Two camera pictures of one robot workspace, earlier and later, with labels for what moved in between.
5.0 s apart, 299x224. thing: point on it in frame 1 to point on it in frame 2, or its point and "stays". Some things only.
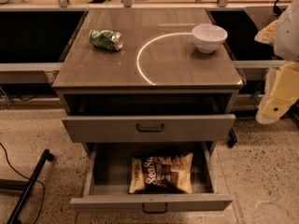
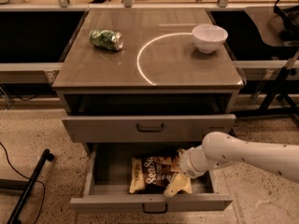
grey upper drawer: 176,128 stays
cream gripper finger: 281,91 to 179,182
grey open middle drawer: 108,167 stays
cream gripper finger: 266,35 to 181,153
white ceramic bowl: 208,37 stays
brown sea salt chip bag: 165,174 stays
